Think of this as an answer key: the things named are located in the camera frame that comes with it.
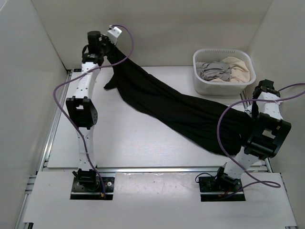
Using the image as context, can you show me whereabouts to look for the black trousers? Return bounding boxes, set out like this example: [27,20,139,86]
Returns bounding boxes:
[104,47,254,156]

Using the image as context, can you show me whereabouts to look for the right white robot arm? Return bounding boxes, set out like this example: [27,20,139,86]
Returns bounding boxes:
[214,79,291,191]

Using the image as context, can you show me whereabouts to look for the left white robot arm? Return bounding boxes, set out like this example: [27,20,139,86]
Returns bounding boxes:
[66,27,122,197]

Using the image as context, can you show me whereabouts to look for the white laundry basket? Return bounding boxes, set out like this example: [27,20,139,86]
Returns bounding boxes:
[193,48,256,96]

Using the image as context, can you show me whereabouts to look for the grey garment in basket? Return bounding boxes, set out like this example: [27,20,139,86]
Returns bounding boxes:
[195,61,232,82]

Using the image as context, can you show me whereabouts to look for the beige garment in basket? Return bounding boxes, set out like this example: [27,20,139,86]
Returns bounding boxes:
[222,57,250,83]

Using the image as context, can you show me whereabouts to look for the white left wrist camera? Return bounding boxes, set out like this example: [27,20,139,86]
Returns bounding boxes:
[106,26,122,45]

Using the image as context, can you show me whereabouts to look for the front aluminium rail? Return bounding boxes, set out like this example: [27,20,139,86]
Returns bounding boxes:
[98,166,219,173]

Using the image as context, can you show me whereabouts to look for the left aluminium rail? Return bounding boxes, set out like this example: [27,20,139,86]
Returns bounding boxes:
[37,69,72,171]

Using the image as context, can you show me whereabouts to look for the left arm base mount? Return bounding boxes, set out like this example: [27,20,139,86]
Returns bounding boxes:
[70,176,115,200]

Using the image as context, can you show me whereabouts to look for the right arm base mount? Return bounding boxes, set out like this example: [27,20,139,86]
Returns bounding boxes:
[195,173,245,202]

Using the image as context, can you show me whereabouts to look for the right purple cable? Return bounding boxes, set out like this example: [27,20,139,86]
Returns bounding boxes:
[218,82,305,189]

